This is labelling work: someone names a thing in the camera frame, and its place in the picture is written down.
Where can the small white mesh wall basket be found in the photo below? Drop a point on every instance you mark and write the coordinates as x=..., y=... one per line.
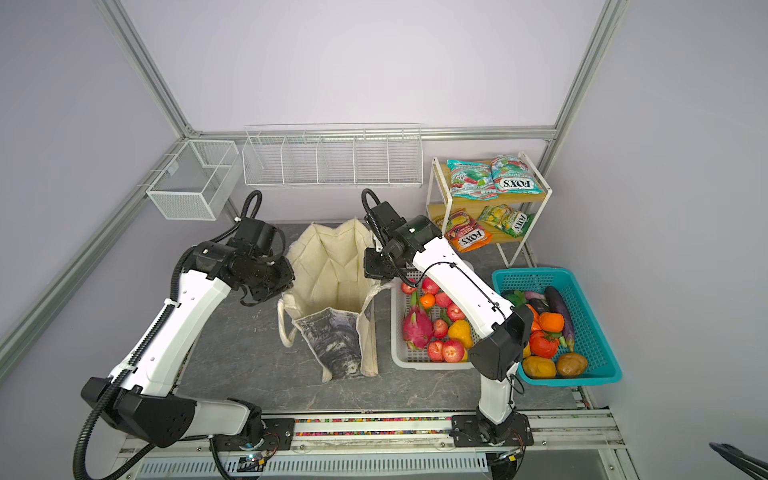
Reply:
x=197, y=180

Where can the purple eggplant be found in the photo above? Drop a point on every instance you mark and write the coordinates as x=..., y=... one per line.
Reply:
x=557, y=304

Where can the red apple small middle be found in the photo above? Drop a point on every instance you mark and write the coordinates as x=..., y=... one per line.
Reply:
x=440, y=329

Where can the orange tangerine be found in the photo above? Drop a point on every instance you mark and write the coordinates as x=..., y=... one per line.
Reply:
x=427, y=301

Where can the orange Fox's candy bag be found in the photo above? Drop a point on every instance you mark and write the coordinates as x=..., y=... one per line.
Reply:
x=464, y=233

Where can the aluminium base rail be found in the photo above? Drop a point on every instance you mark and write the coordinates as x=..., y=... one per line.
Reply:
x=334, y=446

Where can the red tomato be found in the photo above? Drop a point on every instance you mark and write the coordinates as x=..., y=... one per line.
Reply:
x=542, y=344

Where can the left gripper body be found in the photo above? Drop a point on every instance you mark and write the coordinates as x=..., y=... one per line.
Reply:
x=269, y=279

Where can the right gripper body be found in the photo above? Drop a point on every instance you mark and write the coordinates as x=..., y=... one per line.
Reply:
x=381, y=266

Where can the cream canvas grocery bag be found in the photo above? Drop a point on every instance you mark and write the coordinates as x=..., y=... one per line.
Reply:
x=330, y=304

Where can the teal Fox's candy bag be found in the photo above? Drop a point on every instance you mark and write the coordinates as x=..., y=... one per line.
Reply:
x=511, y=175

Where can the white plastic fruit basket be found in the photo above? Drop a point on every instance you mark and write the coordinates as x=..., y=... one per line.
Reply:
x=418, y=359

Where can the green Fox's candy bag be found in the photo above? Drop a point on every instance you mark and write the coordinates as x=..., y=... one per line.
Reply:
x=507, y=220

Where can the yellow pear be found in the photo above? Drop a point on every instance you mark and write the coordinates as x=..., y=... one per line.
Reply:
x=461, y=331

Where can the pink dragon fruit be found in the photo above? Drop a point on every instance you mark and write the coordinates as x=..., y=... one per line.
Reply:
x=417, y=328

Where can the long white wire wall basket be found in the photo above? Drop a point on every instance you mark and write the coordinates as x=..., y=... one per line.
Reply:
x=328, y=154

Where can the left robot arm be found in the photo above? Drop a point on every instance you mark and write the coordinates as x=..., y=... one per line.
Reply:
x=137, y=396

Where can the green bell pepper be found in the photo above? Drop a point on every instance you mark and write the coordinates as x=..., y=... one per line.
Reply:
x=516, y=297

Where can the yellow orange squash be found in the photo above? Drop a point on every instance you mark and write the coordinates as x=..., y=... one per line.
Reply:
x=536, y=367

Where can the teal plastic vegetable basket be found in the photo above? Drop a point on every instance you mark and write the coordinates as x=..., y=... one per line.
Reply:
x=590, y=342

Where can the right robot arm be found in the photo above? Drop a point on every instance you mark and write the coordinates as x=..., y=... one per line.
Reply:
x=503, y=329

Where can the brown potato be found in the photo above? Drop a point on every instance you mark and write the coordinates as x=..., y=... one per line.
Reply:
x=571, y=365

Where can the pink green candy bag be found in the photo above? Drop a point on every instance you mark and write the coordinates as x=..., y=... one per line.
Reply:
x=471, y=180

